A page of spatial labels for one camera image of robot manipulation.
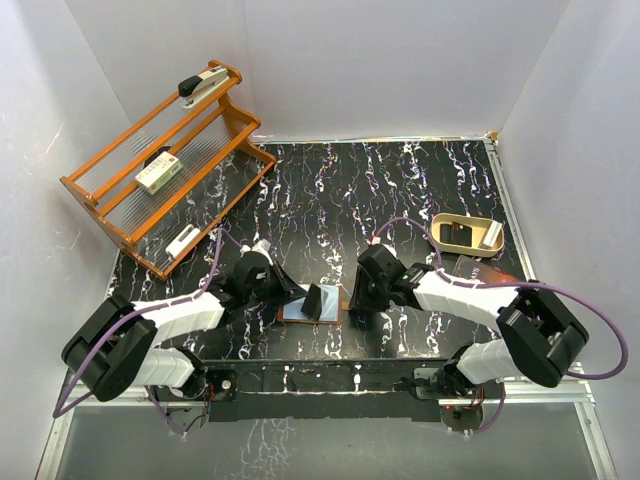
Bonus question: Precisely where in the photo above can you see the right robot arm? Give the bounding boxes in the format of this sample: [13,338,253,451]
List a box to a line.
[350,244,589,397]

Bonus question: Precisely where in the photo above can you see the brown leather card holder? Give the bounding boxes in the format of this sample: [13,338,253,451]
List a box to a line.
[277,284,348,325]

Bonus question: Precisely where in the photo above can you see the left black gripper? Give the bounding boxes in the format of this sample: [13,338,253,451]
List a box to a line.
[244,259,308,309]

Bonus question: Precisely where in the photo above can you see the orange wooden shelf rack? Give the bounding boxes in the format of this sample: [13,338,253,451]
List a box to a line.
[60,60,276,279]

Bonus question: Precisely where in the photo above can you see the dark red picture book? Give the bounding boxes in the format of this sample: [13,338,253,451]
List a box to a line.
[452,256,519,284]

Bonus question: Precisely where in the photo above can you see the black card in tray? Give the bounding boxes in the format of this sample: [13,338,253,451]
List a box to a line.
[440,222,472,247]

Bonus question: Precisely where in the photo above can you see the silver card in tray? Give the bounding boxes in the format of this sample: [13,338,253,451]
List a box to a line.
[480,221,503,249]

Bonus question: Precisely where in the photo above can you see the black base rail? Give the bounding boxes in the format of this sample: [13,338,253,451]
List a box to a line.
[149,357,506,424]

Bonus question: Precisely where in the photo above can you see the black and beige stapler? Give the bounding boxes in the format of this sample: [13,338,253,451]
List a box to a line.
[178,67,229,109]

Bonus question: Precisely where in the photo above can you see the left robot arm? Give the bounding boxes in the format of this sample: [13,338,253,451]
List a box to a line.
[61,247,307,402]

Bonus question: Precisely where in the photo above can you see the small white box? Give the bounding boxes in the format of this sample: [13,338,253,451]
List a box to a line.
[165,224,201,260]

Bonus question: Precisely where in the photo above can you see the white staples box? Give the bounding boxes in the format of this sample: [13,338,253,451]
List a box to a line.
[135,151,182,195]

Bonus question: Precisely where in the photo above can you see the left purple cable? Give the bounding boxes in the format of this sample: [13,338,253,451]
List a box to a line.
[52,228,251,441]

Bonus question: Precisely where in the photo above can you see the beige oval tray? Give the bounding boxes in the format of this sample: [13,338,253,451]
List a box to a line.
[430,213,505,258]

